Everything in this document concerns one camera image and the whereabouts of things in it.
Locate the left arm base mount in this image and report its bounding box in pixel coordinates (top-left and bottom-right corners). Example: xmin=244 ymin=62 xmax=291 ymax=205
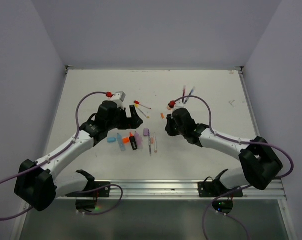
xmin=65 ymin=170 xmax=114 ymax=216

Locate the yellow cap pen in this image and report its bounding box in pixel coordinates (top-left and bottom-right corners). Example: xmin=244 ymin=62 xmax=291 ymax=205
xmin=134 ymin=104 xmax=150 ymax=119

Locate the blue gel pen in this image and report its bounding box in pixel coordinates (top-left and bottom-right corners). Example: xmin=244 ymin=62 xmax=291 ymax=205
xmin=183 ymin=87 xmax=196 ymax=104

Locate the red cap pen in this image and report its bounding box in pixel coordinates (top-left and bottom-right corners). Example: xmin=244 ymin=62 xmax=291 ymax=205
xmin=133 ymin=100 xmax=152 ymax=110

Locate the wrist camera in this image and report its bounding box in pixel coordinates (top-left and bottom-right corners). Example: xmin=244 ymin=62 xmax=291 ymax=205
xmin=172 ymin=101 xmax=185 ymax=112
xmin=110 ymin=91 xmax=126 ymax=103

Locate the orange highlighter cap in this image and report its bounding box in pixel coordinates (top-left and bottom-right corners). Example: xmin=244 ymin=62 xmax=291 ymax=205
xmin=122 ymin=137 xmax=130 ymax=144

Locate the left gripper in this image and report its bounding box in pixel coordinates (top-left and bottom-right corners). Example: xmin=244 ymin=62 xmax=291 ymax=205
xmin=106 ymin=104 xmax=143 ymax=131

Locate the light blue highlighter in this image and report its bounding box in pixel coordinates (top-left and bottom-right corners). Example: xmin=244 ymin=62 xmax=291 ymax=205
xmin=116 ymin=133 xmax=126 ymax=152

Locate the black orange highlighter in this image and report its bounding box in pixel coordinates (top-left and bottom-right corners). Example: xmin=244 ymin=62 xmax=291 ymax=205
xmin=129 ymin=132 xmax=138 ymax=151

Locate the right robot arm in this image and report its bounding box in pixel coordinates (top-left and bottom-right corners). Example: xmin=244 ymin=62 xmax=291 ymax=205
xmin=165 ymin=108 xmax=283 ymax=197

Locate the white peach marker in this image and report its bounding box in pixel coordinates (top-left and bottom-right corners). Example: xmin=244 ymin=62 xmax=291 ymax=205
xmin=153 ymin=133 xmax=158 ymax=153

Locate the red gel pen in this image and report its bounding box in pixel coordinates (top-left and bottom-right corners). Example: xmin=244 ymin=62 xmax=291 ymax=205
xmin=181 ymin=85 xmax=186 ymax=104

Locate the purple highlighter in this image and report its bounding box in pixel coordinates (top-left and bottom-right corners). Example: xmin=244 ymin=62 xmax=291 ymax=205
xmin=134 ymin=131 xmax=143 ymax=150

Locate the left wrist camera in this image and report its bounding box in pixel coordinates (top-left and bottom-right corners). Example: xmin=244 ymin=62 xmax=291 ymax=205
xmin=110 ymin=91 xmax=126 ymax=103

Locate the purple cable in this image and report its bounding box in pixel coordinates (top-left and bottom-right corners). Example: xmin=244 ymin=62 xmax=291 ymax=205
xmin=168 ymin=95 xmax=295 ymax=240
xmin=0 ymin=91 xmax=124 ymax=222

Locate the clear purple gel pen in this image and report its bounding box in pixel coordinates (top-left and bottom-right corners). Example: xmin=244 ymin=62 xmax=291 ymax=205
xmin=148 ymin=130 xmax=152 ymax=156

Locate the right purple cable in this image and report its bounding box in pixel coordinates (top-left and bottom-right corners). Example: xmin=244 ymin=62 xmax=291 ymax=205
xmin=168 ymin=95 xmax=295 ymax=240

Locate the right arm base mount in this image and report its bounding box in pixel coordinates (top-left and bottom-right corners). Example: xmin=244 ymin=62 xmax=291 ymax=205
xmin=197 ymin=169 xmax=244 ymax=214

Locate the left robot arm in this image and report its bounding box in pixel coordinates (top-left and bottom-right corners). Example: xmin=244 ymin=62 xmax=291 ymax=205
xmin=14 ymin=100 xmax=144 ymax=212

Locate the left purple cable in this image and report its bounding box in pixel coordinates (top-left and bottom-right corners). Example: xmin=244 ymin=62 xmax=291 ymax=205
xmin=0 ymin=91 xmax=124 ymax=222

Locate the aluminium front rail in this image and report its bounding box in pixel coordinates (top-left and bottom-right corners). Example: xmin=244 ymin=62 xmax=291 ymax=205
xmin=55 ymin=180 xmax=287 ymax=201

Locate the purple highlighter cap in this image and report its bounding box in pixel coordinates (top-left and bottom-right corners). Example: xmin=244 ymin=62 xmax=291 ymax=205
xmin=143 ymin=128 xmax=150 ymax=137

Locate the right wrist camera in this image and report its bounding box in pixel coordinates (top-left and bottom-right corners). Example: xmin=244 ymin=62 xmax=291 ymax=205
xmin=172 ymin=101 xmax=185 ymax=112

